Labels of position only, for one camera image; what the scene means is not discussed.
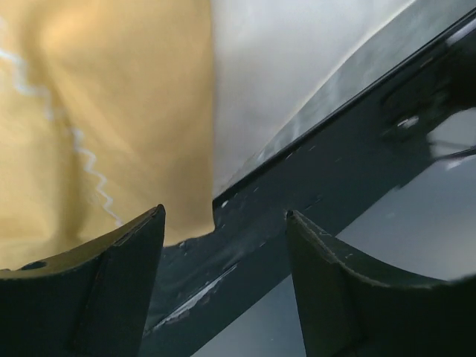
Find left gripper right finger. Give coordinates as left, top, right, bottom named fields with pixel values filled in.
left=286, top=211, right=475, bottom=356

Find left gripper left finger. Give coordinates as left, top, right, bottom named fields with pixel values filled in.
left=1, top=206, right=165, bottom=356

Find blue yellow Pikachu pillowcase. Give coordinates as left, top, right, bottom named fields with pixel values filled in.
left=1, top=1, right=214, bottom=270

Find black base bar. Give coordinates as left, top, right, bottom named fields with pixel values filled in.
left=140, top=1, right=475, bottom=356

